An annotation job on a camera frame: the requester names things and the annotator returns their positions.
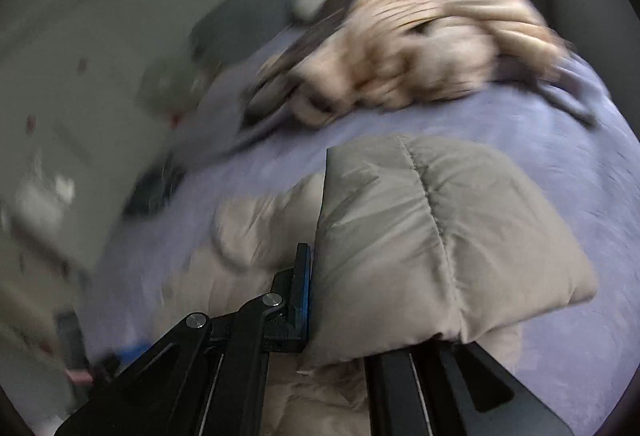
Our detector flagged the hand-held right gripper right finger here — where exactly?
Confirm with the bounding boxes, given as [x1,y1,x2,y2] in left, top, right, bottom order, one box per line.
[364,338,576,436]

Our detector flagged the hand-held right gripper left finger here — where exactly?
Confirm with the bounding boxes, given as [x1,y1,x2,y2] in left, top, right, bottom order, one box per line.
[55,243,314,436]

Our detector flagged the beige puffer jacket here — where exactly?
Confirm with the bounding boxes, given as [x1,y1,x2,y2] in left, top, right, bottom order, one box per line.
[160,133,601,436]

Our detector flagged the pile of striped beige clothes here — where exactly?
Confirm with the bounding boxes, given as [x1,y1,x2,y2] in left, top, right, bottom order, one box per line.
[242,0,576,127]

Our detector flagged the purple plush blanket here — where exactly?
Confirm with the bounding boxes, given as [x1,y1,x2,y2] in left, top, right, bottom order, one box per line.
[80,26,637,436]

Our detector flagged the dark grey garment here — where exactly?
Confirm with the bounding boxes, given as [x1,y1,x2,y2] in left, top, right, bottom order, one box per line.
[495,50,601,128]

